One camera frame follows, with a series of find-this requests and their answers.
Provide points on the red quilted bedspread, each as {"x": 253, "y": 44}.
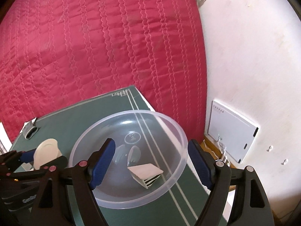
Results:
{"x": 55, "y": 53}

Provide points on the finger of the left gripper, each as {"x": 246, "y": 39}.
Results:
{"x": 26, "y": 156}

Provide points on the white paper cup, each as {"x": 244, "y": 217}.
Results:
{"x": 47, "y": 151}

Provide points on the white zebra striped wedge block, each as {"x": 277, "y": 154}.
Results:
{"x": 145, "y": 174}

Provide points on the wooden side table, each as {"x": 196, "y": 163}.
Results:
{"x": 208, "y": 144}

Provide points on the clear plastic bowl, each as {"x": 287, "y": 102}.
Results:
{"x": 141, "y": 137}

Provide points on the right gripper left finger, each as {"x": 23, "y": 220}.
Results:
{"x": 52, "y": 206}

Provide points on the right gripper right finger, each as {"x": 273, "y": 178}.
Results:
{"x": 250, "y": 205}

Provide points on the white wall panel box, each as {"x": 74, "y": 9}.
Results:
{"x": 232, "y": 130}

